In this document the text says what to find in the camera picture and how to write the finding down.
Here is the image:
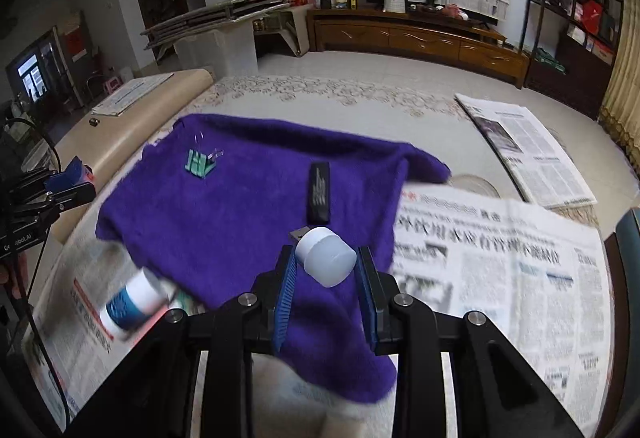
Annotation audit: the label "white paper sheet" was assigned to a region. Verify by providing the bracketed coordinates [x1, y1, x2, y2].
[91, 73, 175, 118]

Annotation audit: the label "black rectangular device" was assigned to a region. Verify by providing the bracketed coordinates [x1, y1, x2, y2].
[305, 161, 332, 225]

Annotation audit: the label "green binder clips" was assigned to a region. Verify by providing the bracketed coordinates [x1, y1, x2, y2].
[185, 132, 224, 179]

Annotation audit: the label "clear plastic storage box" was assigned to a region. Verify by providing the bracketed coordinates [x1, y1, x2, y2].
[174, 20, 258, 76]

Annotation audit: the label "red bag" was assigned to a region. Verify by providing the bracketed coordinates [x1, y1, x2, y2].
[582, 0, 603, 34]

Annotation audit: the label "dark display shelf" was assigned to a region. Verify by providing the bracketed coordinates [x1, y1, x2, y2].
[517, 0, 626, 119]

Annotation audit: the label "stack of folded tables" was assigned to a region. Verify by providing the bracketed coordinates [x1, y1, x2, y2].
[140, 0, 296, 50]

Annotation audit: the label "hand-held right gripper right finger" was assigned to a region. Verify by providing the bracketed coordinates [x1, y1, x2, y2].
[355, 246, 587, 438]

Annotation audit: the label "beige side table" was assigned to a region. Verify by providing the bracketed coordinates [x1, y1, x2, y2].
[50, 68, 217, 244]

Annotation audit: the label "beige curved board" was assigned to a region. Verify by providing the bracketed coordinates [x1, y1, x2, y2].
[252, 10, 313, 56]

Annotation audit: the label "white blue bottle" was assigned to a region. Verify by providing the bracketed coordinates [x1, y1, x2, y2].
[98, 266, 173, 344]

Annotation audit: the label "green flat box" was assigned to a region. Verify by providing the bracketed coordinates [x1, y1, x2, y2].
[532, 48, 566, 71]

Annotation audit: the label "wooden television cabinet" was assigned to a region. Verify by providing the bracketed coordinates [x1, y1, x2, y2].
[306, 8, 531, 89]

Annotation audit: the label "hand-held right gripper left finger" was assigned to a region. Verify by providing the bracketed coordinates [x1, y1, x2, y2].
[65, 244, 301, 438]

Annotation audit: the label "beige patterned curtain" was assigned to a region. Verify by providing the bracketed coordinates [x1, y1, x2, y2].
[599, 0, 640, 179]

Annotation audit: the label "person's left hand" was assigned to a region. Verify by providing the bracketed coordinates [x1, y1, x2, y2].
[0, 265, 28, 301]

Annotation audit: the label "purple towel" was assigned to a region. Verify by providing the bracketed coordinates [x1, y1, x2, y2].
[95, 114, 452, 405]

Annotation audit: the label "blue cushioned chair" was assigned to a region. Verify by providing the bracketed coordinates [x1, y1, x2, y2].
[602, 207, 640, 344]

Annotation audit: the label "folded newspaper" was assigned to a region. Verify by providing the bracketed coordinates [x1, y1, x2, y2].
[454, 93, 599, 210]

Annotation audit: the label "large open newspaper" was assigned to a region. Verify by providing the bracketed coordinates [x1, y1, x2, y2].
[30, 183, 616, 438]

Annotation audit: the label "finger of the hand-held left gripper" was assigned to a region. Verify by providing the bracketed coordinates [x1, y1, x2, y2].
[44, 156, 96, 191]
[50, 183, 97, 220]

